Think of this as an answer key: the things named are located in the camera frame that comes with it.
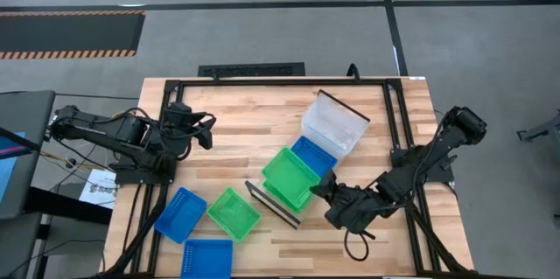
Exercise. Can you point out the black-framed wooden shelf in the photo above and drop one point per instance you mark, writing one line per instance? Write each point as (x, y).
(273, 205)

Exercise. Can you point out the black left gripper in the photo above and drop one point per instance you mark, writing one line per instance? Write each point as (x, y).
(179, 137)

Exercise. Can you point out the black aluminium table frame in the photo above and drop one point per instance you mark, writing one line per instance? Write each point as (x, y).
(284, 82)

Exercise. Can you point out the black floor vent strip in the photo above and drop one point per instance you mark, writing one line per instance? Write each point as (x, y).
(251, 70)

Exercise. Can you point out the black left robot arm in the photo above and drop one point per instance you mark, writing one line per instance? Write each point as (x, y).
(109, 132)

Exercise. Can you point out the grey side cart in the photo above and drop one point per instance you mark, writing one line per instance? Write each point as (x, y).
(26, 139)

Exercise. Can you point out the blue plastic basket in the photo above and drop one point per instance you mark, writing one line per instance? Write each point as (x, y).
(180, 215)
(206, 259)
(312, 156)

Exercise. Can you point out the hazard-striped black floor mat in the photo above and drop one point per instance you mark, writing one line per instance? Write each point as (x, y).
(70, 34)

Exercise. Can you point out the clear plastic bin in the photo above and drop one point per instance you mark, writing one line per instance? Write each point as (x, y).
(321, 147)
(337, 121)

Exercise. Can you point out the white printed paper sheet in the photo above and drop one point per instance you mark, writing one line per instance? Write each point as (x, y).
(100, 189)

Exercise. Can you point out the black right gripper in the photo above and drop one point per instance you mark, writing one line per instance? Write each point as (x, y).
(354, 209)

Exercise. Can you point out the green plastic basket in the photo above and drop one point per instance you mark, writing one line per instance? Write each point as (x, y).
(291, 176)
(234, 214)
(280, 194)

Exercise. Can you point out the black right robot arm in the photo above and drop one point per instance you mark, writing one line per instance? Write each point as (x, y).
(437, 148)

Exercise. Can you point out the blue flat panel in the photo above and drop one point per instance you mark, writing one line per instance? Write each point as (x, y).
(6, 169)

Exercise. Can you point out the black cart base bar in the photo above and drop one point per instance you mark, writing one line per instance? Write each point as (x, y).
(65, 204)

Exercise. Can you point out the black table-edge hook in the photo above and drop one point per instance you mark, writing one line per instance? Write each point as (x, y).
(353, 71)

